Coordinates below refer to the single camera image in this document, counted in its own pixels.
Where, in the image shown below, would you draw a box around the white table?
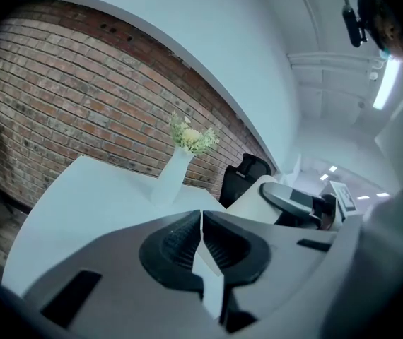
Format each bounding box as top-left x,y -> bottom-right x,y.
1,155 -> 333,298

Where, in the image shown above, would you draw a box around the long ceiling tube light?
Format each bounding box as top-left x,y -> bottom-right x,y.
372,58 -> 401,111

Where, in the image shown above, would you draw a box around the yellow green flower bunch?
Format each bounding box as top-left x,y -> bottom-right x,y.
168,110 -> 221,157

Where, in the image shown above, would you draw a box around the black office chair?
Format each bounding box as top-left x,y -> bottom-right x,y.
218,153 -> 272,210

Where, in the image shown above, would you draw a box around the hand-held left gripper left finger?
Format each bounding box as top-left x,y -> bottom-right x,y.
23,209 -> 221,339

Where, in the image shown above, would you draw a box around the black head camera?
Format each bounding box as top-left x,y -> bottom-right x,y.
341,4 -> 369,49

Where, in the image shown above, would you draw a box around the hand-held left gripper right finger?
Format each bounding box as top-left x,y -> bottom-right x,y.
203,210 -> 344,332

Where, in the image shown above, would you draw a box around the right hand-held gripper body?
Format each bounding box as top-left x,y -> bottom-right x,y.
313,179 -> 358,232

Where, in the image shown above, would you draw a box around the white ceiling pipes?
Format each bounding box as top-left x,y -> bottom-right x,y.
287,52 -> 383,71

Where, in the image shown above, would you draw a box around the white vase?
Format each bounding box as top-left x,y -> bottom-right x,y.
151,146 -> 196,206

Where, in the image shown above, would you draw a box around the person's head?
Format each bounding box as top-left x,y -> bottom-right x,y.
358,0 -> 403,63

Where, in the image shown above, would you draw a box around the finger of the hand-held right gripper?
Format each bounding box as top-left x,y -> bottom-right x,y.
259,181 -> 323,230

